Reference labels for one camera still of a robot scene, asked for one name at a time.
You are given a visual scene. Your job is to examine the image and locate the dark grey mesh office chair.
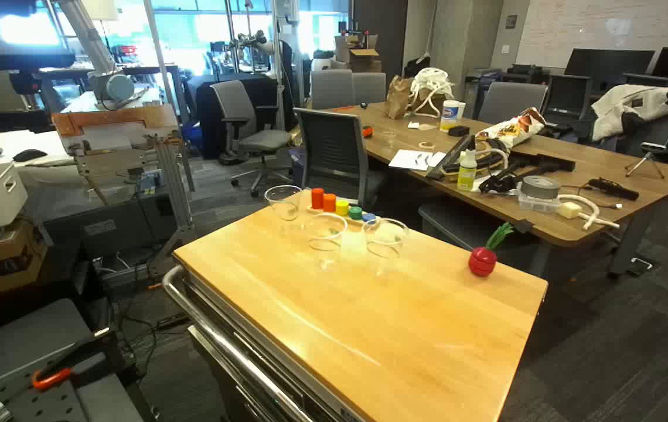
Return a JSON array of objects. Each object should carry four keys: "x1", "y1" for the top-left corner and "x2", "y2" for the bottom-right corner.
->
[{"x1": 293, "y1": 105, "x2": 373, "y2": 206}]

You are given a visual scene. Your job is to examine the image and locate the white paper sheet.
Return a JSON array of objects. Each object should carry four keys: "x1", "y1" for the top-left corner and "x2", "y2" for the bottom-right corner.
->
[{"x1": 387, "y1": 147, "x2": 447, "y2": 173}]

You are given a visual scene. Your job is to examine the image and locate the grey chair backrest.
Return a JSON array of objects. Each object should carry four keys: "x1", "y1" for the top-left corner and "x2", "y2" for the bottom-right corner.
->
[
  {"x1": 308, "y1": 68, "x2": 356, "y2": 110},
  {"x1": 352, "y1": 70, "x2": 388, "y2": 105}
]

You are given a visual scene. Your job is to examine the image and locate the long black bar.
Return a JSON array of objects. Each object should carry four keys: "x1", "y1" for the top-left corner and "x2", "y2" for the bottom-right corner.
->
[{"x1": 424, "y1": 132, "x2": 475, "y2": 183}]

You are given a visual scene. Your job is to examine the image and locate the brown paper bag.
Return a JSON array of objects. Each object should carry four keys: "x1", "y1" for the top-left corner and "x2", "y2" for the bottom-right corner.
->
[{"x1": 384, "y1": 76, "x2": 414, "y2": 122}]

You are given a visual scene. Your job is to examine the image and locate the yellow green plastic bottle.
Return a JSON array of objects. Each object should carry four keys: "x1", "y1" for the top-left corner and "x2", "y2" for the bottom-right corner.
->
[{"x1": 456, "y1": 147, "x2": 477, "y2": 192}]

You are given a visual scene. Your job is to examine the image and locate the grey swivel office chair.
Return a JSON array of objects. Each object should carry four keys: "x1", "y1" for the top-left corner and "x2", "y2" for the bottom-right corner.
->
[{"x1": 209, "y1": 78, "x2": 296, "y2": 197}]

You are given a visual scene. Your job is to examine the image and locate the white labelled paper cup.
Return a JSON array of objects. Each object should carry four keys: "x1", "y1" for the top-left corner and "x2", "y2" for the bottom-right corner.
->
[{"x1": 438, "y1": 98, "x2": 469, "y2": 134}]

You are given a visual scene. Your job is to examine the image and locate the white mesh bag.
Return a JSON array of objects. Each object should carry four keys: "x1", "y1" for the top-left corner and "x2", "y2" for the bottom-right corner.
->
[{"x1": 408, "y1": 66, "x2": 456, "y2": 118}]

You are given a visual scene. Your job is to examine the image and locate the open cardboard box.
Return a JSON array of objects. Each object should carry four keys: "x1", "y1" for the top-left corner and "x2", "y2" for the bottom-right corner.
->
[{"x1": 342, "y1": 31, "x2": 384, "y2": 76}]

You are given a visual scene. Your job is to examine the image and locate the white orange snack bag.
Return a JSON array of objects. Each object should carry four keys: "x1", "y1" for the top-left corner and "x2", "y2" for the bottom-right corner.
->
[{"x1": 474, "y1": 105, "x2": 548, "y2": 154}]

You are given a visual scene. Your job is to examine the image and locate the grey tape roll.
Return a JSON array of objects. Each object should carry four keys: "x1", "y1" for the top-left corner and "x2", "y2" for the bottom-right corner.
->
[{"x1": 517, "y1": 173, "x2": 562, "y2": 211}]

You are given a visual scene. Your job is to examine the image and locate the light grey padded chair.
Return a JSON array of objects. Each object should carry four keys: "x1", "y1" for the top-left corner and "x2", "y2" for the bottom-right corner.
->
[{"x1": 475, "y1": 79, "x2": 550, "y2": 127}]

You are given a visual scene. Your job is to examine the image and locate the black pistol shaped tool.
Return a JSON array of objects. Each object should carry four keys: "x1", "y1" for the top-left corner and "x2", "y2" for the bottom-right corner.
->
[{"x1": 503, "y1": 149, "x2": 577, "y2": 175}]

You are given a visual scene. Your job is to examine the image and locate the wooden shelf cart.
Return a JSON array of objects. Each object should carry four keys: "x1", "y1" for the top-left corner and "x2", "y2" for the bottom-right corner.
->
[{"x1": 49, "y1": 102, "x2": 194, "y2": 229}]

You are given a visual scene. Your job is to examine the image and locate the grey pole with joint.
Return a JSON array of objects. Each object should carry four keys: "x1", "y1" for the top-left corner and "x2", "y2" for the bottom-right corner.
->
[{"x1": 54, "y1": 0, "x2": 138, "y2": 108}]

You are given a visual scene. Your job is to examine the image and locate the small black hand tool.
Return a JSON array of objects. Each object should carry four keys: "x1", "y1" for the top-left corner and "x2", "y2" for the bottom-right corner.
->
[{"x1": 585, "y1": 175, "x2": 642, "y2": 202}]

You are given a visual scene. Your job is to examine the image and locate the large wooden conference table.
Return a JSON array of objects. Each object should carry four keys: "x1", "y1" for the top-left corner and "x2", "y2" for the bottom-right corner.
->
[{"x1": 331, "y1": 101, "x2": 668, "y2": 281}]

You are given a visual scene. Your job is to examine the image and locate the black computer mouse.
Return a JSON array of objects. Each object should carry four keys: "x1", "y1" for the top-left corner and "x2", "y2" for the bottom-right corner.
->
[{"x1": 11, "y1": 147, "x2": 49, "y2": 163}]

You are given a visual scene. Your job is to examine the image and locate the white cloth jacket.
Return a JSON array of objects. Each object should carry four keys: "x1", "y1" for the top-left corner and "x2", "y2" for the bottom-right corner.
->
[{"x1": 588, "y1": 79, "x2": 668, "y2": 142}]

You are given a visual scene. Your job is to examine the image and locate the orange clamp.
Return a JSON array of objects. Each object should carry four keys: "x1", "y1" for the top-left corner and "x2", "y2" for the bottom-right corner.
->
[{"x1": 27, "y1": 363, "x2": 78, "y2": 393}]

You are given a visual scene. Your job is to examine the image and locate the phone on small tripod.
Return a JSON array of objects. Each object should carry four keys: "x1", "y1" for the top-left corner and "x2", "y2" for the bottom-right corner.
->
[{"x1": 624, "y1": 115, "x2": 668, "y2": 180}]

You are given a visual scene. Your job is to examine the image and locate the black pegboard table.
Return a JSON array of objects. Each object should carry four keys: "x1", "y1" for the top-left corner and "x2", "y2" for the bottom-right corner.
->
[{"x1": 0, "y1": 296, "x2": 143, "y2": 422}]

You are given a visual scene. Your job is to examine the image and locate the red toy with green handle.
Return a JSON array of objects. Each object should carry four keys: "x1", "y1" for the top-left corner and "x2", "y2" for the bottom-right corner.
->
[{"x1": 467, "y1": 221, "x2": 516, "y2": 278}]

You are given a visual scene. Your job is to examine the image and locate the steel cart handle rail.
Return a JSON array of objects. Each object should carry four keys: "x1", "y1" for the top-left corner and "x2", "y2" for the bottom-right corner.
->
[{"x1": 160, "y1": 263, "x2": 315, "y2": 422}]

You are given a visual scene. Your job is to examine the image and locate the white cable with plug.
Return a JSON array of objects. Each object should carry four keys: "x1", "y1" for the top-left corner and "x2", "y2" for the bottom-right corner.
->
[{"x1": 552, "y1": 192, "x2": 624, "y2": 231}]

